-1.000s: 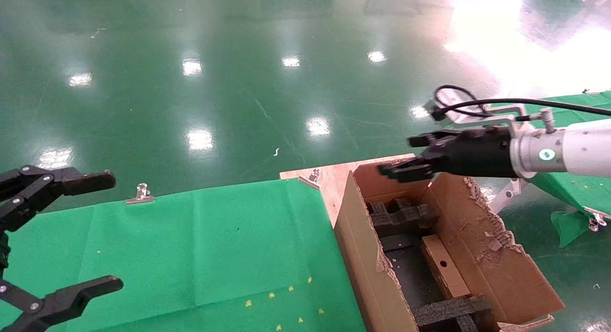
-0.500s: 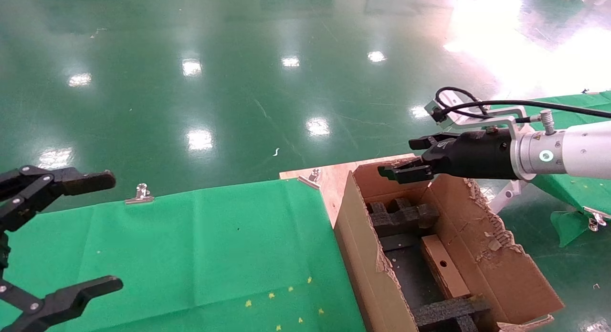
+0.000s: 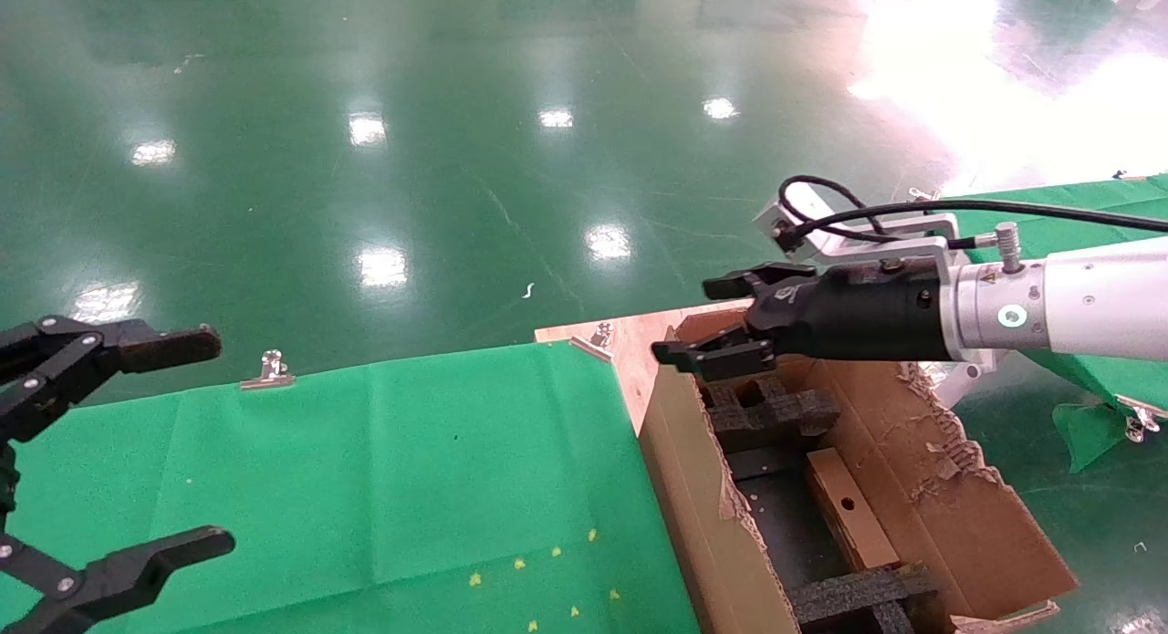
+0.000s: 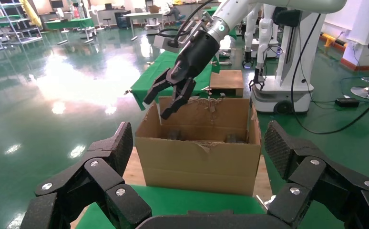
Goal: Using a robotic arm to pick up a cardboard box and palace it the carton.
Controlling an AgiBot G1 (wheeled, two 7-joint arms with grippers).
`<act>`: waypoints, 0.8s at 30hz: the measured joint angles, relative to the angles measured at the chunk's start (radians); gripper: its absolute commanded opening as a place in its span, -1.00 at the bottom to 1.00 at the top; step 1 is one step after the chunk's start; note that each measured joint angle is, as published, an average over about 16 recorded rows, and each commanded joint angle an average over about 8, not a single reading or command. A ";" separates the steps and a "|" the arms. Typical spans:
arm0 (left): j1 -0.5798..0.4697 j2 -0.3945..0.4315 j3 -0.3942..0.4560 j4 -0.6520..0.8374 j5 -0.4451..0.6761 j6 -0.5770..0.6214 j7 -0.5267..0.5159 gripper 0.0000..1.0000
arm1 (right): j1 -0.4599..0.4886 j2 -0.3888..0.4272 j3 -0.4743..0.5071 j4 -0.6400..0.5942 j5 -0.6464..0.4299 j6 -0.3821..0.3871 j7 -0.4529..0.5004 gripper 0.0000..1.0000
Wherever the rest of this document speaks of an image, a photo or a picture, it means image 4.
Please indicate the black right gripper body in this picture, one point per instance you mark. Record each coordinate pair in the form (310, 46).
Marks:
(197, 53)

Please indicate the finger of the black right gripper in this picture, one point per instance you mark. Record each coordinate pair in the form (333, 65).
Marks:
(156, 88)
(179, 99)

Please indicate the black parked robot gripper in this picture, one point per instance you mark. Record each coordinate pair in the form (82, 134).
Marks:
(256, 79)
(247, 62)

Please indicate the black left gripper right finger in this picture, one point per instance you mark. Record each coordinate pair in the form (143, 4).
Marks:
(301, 172)

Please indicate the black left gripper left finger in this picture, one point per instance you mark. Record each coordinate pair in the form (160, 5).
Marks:
(105, 172)

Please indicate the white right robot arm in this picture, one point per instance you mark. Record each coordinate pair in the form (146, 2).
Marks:
(235, 12)

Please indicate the white parked robot arm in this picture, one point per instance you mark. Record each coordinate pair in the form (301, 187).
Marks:
(250, 34)
(265, 41)

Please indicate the large open cardboard carton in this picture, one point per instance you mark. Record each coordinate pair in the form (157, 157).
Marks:
(197, 164)

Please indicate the green tablecloth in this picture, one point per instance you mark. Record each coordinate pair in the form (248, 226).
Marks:
(184, 199)
(149, 75)

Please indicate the silver binder clip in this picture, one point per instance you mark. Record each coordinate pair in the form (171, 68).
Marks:
(206, 90)
(127, 92)
(148, 63)
(222, 94)

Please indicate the brown wooden crate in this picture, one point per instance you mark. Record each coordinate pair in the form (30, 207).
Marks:
(227, 80)

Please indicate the white parked wheeled robot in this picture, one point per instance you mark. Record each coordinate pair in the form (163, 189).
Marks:
(295, 63)

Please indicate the seated person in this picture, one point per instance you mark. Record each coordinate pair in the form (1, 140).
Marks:
(172, 11)

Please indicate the small white cart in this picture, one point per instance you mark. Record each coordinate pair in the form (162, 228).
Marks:
(153, 27)

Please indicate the white table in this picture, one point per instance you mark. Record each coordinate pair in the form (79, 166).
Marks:
(143, 14)

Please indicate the black cabinet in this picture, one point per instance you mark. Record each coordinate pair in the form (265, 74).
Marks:
(122, 19)

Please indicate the yellow floor barrier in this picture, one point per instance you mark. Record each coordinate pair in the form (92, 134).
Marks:
(329, 39)

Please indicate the black power adapter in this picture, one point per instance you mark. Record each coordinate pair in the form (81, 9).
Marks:
(346, 102)

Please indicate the green covered table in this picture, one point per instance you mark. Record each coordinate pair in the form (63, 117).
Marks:
(68, 23)

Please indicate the metal shelving rack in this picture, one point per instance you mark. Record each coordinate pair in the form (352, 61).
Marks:
(26, 39)

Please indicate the yellow hanging cloth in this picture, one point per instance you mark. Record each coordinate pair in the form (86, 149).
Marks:
(30, 14)

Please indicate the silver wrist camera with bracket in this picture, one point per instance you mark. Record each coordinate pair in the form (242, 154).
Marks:
(164, 44)

